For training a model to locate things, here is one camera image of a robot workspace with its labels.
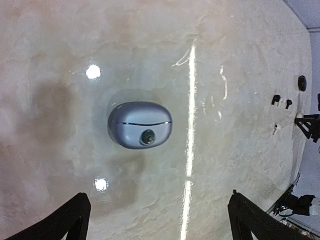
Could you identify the black earbud right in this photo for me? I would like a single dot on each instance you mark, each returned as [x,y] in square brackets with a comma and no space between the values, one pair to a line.
[288,104]

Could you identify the white earbud upper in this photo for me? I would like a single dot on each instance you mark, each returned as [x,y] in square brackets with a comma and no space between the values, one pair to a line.
[299,116]

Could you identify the blue-grey earbud charging case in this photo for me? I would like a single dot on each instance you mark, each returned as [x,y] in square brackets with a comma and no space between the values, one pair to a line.
[140,125]

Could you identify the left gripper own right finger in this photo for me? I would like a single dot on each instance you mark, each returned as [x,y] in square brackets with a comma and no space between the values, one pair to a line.
[247,220]

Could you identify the white earbud lower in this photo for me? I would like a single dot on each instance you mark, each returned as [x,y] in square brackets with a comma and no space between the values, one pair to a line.
[277,127]

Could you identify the black earbud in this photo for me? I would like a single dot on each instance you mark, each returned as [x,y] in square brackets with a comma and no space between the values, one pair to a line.
[276,99]
[288,104]

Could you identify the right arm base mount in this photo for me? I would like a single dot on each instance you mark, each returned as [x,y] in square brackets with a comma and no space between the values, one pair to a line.
[289,205]

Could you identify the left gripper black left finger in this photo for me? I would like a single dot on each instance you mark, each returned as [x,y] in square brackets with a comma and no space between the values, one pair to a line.
[70,220]

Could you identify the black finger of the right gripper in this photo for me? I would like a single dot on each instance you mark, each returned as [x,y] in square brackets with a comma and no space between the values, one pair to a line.
[310,126]

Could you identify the black earbud left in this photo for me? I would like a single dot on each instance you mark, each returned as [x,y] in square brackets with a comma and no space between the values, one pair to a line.
[276,99]

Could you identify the black earbud charging case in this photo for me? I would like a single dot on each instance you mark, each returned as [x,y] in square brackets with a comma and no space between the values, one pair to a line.
[302,83]

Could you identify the white earbud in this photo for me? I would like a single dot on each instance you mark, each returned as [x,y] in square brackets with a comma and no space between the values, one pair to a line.
[299,116]
[277,127]

